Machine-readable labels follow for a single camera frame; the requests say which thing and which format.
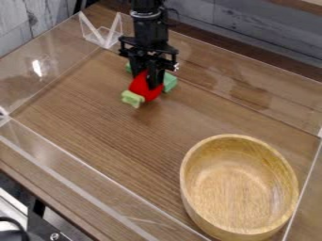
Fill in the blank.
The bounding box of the black cable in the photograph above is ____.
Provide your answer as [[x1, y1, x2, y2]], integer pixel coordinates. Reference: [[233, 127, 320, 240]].
[[0, 217, 31, 241]]

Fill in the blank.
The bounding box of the wooden bowl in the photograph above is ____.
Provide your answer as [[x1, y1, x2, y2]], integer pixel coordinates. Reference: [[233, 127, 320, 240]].
[[181, 134, 300, 241]]

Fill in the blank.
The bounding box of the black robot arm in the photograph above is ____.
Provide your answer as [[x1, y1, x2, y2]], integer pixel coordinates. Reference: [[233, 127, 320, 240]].
[[118, 0, 179, 90]]

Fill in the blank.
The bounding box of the green rectangular block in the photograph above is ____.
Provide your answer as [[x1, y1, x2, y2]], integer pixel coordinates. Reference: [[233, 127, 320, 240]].
[[125, 60, 179, 93]]

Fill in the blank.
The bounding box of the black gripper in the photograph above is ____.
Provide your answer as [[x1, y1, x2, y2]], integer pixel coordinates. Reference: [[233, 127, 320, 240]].
[[118, 10, 179, 90]]

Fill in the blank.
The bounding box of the red plush strawberry toy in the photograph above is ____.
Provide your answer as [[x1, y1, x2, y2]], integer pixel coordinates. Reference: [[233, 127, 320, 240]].
[[121, 71, 163, 108]]

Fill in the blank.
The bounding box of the black metal table bracket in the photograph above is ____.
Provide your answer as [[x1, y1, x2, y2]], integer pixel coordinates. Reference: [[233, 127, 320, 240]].
[[27, 198, 74, 241]]

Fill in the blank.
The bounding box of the clear acrylic tray wall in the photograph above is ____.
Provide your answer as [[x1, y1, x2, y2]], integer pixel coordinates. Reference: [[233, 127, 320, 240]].
[[0, 14, 322, 241]]

